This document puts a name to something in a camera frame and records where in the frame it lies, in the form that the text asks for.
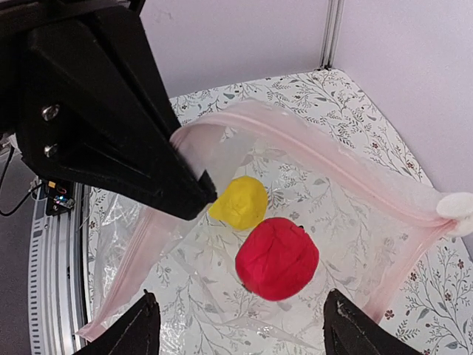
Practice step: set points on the clear zip top bag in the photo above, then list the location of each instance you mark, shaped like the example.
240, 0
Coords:
296, 215

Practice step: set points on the red toy fruit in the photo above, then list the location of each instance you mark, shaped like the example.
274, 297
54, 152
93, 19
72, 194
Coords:
277, 260

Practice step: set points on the yellow toy fruit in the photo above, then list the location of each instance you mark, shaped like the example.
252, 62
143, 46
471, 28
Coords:
242, 205

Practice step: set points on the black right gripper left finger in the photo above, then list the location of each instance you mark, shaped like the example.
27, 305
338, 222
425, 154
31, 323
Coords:
135, 332

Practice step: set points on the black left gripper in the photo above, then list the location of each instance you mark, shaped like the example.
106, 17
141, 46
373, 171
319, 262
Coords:
90, 106

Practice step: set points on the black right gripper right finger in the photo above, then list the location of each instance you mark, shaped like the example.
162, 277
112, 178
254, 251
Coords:
349, 331

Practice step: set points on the aluminium frame post right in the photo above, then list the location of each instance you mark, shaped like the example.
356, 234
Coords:
335, 9

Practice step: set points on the floral patterned table mat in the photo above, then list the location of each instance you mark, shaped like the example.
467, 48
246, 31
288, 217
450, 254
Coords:
432, 309

